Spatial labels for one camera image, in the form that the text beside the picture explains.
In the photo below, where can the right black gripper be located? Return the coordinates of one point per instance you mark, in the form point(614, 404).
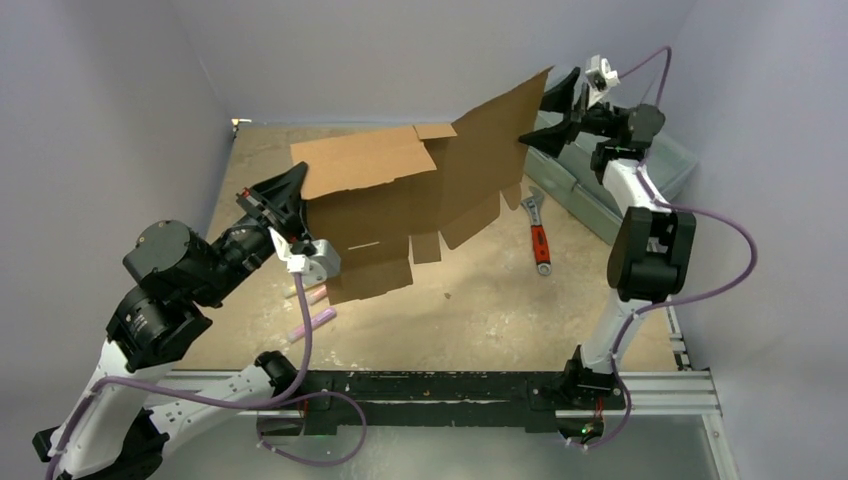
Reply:
point(583, 110)

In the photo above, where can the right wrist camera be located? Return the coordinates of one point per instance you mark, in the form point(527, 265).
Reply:
point(600, 78)

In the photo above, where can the red handled adjustable wrench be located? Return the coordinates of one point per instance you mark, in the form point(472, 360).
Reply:
point(532, 205)

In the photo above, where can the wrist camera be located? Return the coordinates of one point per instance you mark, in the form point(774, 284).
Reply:
point(315, 261)
point(600, 78)

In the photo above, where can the purple highlighter marker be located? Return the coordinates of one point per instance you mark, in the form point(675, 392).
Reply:
point(316, 321)

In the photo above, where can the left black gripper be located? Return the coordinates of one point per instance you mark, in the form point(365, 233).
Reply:
point(285, 188)

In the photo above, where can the brown cardboard box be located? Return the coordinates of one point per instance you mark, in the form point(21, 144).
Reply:
point(392, 198)

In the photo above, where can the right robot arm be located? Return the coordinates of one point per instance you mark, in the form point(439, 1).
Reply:
point(649, 258)

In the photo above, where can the aluminium frame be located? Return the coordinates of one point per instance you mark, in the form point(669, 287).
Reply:
point(684, 393)

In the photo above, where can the orange pink highlighter marker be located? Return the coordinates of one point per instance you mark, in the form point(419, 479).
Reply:
point(316, 295)

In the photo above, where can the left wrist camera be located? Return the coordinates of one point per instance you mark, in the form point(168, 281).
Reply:
point(315, 261)

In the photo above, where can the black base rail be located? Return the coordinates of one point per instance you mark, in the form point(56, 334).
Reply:
point(534, 401)

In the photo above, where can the translucent green plastic toolbox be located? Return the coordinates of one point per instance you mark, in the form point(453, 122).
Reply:
point(596, 179)

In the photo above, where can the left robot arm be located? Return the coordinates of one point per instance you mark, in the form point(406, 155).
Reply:
point(111, 432)

